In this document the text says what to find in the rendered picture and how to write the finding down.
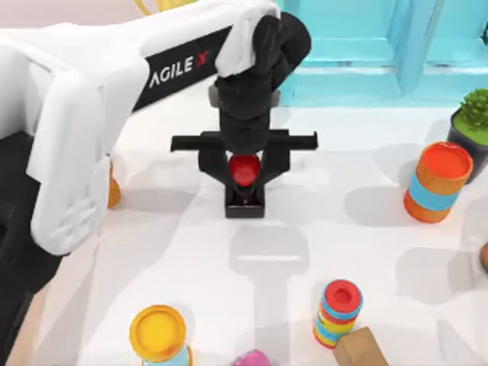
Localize red round-topped object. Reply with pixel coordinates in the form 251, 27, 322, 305
227, 153, 262, 207

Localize brown wooden block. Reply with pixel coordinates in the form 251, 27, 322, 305
332, 326, 390, 366

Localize orange object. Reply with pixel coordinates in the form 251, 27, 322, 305
108, 162, 123, 209

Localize yellow curved object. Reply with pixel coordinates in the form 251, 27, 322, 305
135, 0, 173, 17

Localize brown rounded object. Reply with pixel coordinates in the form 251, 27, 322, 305
477, 241, 488, 274

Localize yellow and blue can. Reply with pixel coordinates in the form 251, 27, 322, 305
129, 304, 194, 366

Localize light blue rack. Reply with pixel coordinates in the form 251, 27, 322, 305
280, 0, 488, 107

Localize orange and blue can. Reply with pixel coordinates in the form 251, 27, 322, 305
403, 140, 474, 224

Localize pink rounded object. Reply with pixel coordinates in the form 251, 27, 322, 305
231, 349, 274, 366

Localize stack of coloured rings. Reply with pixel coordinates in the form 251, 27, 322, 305
313, 279, 364, 350

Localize black pot with green plant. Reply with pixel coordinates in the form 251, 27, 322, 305
446, 88, 488, 175

